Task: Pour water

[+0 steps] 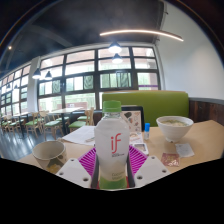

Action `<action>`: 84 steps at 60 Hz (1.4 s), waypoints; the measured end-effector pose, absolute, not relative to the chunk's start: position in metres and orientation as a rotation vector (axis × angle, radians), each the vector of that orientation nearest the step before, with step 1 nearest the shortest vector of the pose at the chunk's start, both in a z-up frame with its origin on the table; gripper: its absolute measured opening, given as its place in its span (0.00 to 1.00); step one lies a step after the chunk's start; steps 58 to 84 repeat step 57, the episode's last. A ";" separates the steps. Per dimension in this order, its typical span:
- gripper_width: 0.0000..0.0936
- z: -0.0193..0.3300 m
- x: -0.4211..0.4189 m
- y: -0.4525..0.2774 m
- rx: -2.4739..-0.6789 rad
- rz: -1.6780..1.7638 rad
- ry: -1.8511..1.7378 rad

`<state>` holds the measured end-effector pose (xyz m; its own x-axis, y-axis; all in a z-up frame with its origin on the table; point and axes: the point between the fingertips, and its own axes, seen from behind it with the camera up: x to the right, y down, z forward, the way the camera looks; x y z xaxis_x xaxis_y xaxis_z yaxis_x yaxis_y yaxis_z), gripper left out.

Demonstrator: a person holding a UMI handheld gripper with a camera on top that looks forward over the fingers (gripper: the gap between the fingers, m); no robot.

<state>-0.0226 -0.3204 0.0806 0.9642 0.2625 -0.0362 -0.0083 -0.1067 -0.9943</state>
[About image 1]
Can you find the wooden dining table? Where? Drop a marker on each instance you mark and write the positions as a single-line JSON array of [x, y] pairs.
[[65, 110]]

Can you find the white green-capped drink bottle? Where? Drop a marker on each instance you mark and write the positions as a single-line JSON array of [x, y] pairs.
[[111, 146]]

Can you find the green upholstered bench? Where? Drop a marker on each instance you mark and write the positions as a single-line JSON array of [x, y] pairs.
[[163, 105]]

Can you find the white paper sheets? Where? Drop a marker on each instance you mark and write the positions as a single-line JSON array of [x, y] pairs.
[[78, 135]]

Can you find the white paper napkin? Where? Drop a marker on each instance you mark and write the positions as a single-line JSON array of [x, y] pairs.
[[185, 150]]

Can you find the large black-framed window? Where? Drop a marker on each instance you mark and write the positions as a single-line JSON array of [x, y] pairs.
[[15, 95], [80, 83]]

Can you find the beige cup with swirl print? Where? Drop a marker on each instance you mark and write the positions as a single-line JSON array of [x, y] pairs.
[[48, 155]]

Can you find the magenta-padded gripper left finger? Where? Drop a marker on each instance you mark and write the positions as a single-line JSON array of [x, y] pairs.
[[73, 171]]

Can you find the small white flat card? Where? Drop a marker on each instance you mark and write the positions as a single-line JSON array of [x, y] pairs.
[[141, 149]]

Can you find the small blue-capped bottle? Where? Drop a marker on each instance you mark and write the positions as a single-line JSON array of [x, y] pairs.
[[147, 131]]

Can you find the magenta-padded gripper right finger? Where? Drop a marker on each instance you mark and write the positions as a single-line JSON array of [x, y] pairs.
[[151, 170]]

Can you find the long linear ceiling light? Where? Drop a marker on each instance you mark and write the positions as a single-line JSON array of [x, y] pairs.
[[143, 32]]

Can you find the white ceramic bowl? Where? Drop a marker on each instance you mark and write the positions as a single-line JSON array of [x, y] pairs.
[[175, 130]]

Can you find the black-framed picture tablet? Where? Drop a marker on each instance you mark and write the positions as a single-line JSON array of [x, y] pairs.
[[135, 120]]

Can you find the group of green-seated wooden chairs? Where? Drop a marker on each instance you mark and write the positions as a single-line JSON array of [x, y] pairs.
[[78, 124]]

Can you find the small pink packet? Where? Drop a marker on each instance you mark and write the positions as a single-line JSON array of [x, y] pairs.
[[170, 159]]

